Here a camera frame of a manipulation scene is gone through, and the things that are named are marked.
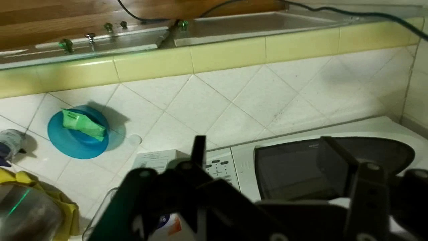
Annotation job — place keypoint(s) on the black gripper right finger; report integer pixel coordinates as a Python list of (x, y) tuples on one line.
[(339, 171)]

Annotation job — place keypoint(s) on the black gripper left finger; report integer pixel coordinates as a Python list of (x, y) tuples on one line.
[(198, 151)]

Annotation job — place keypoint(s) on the white microwave oven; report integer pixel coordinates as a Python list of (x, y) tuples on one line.
[(273, 191)]

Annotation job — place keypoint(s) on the white orange cardboard box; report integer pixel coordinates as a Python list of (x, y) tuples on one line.
[(174, 229)]

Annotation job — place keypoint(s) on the blue plastic bowl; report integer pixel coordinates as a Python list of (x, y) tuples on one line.
[(75, 144)]

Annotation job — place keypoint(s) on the green snack packet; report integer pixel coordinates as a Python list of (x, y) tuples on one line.
[(83, 124)]

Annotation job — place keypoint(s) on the grey translucent container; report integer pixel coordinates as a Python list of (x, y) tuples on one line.
[(26, 215)]

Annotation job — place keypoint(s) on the small grey cup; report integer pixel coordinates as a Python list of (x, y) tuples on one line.
[(10, 144)]

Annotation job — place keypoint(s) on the wooden window sill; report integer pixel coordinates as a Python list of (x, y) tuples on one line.
[(30, 22)]

